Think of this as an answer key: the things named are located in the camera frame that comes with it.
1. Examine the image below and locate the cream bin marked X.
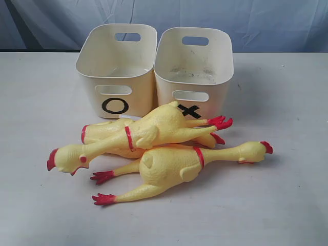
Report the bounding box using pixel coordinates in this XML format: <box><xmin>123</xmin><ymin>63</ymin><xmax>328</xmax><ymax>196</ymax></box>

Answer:
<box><xmin>154</xmin><ymin>27</ymin><xmax>234</xmax><ymax>119</ymax></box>

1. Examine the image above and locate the cream bin marked O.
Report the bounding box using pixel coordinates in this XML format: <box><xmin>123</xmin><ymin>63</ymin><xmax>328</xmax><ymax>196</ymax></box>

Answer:
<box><xmin>75</xmin><ymin>24</ymin><xmax>157</xmax><ymax>118</ymax></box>

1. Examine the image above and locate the rubber chicken head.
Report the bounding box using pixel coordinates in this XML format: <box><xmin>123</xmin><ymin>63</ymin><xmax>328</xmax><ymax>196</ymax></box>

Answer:
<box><xmin>47</xmin><ymin>101</ymin><xmax>233</xmax><ymax>175</ymax></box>
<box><xmin>91</xmin><ymin>141</ymin><xmax>273</xmax><ymax>206</ymax></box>

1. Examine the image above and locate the headless rubber chicken body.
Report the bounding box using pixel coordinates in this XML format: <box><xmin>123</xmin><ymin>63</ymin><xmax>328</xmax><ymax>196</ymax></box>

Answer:
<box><xmin>81</xmin><ymin>118</ymin><xmax>225</xmax><ymax>159</ymax></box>

